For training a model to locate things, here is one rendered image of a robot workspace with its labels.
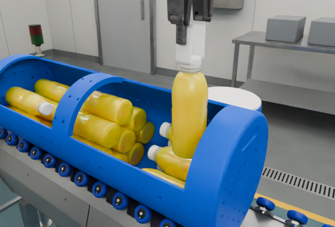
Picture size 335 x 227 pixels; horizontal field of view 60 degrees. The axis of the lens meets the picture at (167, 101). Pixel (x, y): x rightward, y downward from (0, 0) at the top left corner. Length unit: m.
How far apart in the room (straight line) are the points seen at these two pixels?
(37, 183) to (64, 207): 0.15
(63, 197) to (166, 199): 0.44
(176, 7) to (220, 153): 0.26
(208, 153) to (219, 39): 3.77
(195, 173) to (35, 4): 6.03
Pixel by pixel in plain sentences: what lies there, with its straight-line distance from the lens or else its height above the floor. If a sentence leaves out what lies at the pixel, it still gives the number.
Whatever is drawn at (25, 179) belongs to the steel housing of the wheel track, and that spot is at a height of 0.86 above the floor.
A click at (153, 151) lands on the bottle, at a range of 0.75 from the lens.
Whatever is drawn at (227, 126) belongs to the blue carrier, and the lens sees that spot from 0.55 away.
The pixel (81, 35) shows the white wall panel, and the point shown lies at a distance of 5.90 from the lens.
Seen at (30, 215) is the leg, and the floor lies 0.57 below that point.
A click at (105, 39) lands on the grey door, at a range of 5.41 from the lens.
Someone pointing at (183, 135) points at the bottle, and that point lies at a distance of 0.56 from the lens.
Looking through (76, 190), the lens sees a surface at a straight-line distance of 0.90.
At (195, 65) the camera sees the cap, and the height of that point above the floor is 1.33.
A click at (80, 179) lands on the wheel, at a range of 0.87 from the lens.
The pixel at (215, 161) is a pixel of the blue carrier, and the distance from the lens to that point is 0.52.
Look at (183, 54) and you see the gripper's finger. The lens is 0.51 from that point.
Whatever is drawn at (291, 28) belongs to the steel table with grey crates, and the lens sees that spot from 3.20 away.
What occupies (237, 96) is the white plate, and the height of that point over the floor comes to 1.04.
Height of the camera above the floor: 1.47
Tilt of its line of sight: 23 degrees down
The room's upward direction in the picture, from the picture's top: straight up
